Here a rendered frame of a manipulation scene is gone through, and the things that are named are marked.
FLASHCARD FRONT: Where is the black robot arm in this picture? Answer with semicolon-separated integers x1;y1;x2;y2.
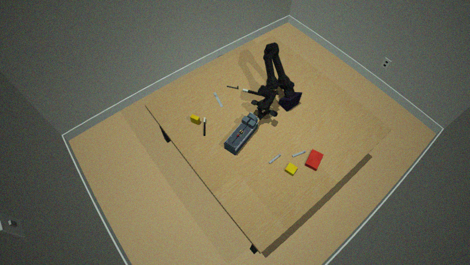
258;42;296;110

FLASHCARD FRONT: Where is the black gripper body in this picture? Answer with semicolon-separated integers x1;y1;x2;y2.
251;97;278;117

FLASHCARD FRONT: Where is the red rectangular block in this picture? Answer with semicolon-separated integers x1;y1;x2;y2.
305;150;324;171

